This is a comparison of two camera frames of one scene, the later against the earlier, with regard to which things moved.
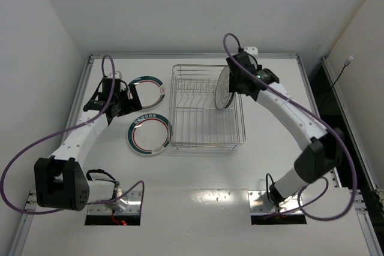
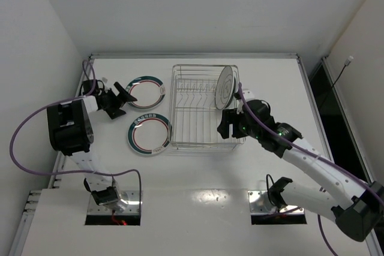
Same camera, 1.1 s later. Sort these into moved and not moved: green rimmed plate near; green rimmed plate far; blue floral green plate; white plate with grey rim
Moved: blue floral green plate
Not moved: green rimmed plate near; white plate with grey rim; green rimmed plate far
